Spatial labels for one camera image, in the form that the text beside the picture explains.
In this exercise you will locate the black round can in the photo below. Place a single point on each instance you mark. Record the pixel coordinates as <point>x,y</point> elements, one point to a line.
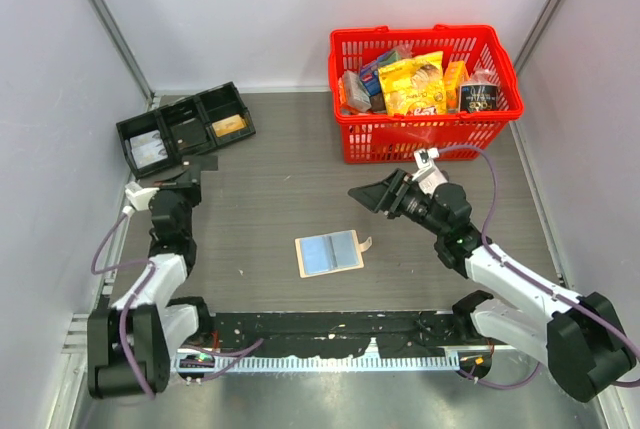
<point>478,97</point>

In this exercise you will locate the orange snack box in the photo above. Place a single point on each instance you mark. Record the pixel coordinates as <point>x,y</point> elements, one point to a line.
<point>455,75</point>

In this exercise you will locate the red shopping basket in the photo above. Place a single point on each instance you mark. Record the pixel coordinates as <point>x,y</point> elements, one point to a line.
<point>376,137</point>

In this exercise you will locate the dark card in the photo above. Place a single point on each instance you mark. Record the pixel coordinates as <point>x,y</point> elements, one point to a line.
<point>190,137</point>

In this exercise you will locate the gold card in tray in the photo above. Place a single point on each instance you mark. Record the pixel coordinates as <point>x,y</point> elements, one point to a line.
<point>229,125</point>

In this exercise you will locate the blue snack packet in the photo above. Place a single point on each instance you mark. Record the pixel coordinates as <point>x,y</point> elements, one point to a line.
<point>369,73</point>

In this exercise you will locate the grey wrapped snack pack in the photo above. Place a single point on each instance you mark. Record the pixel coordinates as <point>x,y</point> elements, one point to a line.
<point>352,93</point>

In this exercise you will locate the beige card holder wallet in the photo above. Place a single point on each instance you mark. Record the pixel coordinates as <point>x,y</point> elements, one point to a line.
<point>330,253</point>

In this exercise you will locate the white cards in tray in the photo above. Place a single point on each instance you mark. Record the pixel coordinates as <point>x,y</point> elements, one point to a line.
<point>147,149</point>

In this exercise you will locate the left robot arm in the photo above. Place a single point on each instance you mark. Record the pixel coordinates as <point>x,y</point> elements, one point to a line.
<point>131,343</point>

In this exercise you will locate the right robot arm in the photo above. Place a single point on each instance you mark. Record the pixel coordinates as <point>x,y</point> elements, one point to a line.
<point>579,339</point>

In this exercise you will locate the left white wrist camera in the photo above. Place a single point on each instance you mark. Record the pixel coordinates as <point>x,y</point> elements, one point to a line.
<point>137,198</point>

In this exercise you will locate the black three-compartment tray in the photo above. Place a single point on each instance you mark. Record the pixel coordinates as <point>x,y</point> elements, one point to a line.
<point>162,138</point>

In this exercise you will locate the white cable duct strip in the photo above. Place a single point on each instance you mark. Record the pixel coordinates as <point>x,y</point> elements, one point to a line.
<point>369,362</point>

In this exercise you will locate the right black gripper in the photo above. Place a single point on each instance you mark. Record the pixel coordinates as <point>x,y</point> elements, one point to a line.
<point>387,195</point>

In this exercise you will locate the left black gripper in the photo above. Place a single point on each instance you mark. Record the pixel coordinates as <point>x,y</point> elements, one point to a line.
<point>187,182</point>

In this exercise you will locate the yellow chips bag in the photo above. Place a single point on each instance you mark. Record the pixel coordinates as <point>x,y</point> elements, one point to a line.
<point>414,86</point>

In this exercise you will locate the black mounting base plate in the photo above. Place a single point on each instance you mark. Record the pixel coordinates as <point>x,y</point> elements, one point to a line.
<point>336,335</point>

